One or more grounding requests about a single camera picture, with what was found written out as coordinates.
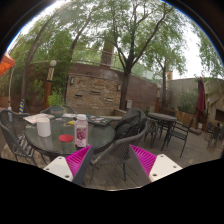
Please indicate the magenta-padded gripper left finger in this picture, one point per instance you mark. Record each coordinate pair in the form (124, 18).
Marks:
(60, 166)

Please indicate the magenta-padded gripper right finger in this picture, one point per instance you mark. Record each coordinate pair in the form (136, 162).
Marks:
(163, 166)

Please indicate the pink drink bottle white cap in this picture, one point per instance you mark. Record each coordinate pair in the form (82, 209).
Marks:
(81, 133)

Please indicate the flat round red coaster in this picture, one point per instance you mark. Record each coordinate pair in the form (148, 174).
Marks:
(66, 138)

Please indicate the white cup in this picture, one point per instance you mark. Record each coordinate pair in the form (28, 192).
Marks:
(43, 128)

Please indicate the small yellow card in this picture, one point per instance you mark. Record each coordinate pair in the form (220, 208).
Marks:
(71, 122)

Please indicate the round dark patio table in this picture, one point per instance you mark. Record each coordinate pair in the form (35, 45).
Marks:
(162, 117)

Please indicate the white picture book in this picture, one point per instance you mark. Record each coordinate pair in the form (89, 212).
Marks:
(36, 118)

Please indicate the dark grey jacket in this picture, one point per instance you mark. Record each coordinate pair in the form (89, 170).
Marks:
(130, 123)

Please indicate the grey mesh metal chair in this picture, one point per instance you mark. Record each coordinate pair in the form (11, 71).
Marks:
(13, 133)
(66, 109)

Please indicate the dark board with cards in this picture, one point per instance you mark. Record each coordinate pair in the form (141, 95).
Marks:
(98, 120)

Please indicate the potted green plant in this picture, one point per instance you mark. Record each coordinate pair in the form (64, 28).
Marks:
(56, 100)

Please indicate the blue yellow striped pole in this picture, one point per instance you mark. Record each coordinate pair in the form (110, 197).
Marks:
(21, 106)

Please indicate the closed maroon parasol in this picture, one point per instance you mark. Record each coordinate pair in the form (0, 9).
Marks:
(200, 100)

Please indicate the orange parasol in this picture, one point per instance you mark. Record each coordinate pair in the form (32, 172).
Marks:
(6, 64)

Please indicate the grey wall box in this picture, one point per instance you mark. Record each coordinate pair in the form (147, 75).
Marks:
(129, 104)

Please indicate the wooden lamp post white globe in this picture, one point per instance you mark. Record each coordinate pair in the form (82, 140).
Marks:
(49, 83)

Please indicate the wall lantern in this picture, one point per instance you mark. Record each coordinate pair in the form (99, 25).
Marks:
(119, 87)
(72, 80)

